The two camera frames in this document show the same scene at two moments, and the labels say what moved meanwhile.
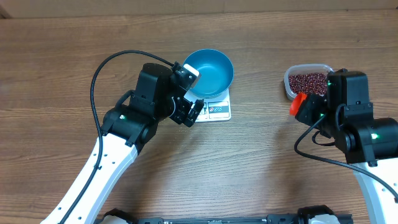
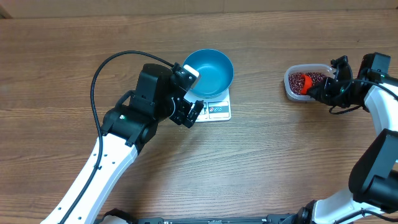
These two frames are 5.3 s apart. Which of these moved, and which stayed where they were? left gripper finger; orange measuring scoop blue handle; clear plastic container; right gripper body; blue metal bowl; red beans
Moved: right gripper body; orange measuring scoop blue handle
Stayed: clear plastic container; blue metal bowl; left gripper finger; red beans
